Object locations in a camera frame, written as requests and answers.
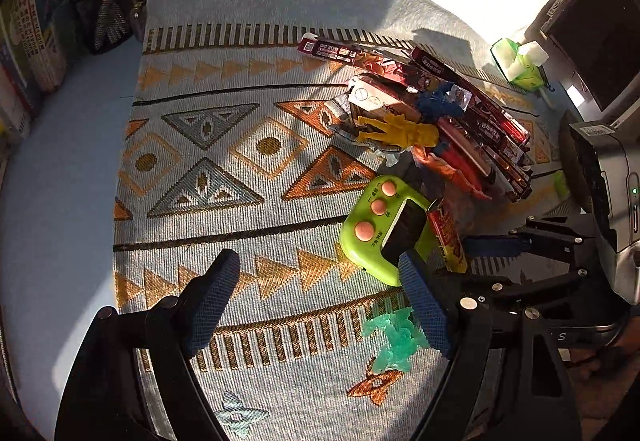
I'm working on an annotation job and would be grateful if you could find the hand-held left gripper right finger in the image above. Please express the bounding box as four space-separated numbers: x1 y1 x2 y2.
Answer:
398 252 583 441

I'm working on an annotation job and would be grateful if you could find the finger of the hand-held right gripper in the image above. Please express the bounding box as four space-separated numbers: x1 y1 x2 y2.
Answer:
437 266 608 308
464 215 593 267

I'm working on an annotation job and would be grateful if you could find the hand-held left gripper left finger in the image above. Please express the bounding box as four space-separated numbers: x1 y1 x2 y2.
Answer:
54 249 241 441

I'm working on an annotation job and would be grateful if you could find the red yellow snack packet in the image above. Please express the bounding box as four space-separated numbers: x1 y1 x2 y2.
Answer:
431 200 469 273

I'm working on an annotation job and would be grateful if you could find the translucent teal toy figure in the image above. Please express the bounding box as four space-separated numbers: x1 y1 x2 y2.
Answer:
362 311 431 375

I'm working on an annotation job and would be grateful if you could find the green handheld game console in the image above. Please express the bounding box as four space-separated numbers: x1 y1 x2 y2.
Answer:
339 175 438 287

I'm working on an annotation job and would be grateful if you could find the orange plastic toy figure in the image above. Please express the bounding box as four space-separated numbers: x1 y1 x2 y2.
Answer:
411 145 493 200

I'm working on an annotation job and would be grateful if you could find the pile of red snack packets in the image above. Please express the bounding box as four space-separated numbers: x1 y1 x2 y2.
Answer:
298 33 533 202

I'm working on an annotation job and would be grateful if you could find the yellow plastic toy figure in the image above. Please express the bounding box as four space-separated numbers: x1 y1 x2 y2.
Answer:
356 113 441 154

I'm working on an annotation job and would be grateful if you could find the blue plastic toy figure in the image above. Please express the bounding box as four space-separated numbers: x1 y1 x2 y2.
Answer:
417 83 473 120

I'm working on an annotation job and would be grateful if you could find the green tissue pack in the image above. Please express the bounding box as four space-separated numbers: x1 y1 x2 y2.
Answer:
490 38 548 89

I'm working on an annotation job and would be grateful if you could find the black monitor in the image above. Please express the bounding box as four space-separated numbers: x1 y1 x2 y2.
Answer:
540 0 640 114

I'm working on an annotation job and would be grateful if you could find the small printed cardboard box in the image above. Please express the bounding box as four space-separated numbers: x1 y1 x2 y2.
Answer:
346 75 421 122

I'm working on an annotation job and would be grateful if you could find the patterned woven table mat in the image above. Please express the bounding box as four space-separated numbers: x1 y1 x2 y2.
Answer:
112 0 571 441

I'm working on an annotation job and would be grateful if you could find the black mesh pen holder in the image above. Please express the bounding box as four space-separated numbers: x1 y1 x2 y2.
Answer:
75 0 133 54

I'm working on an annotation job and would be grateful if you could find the row of books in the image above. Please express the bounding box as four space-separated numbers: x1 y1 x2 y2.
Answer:
0 0 96 146

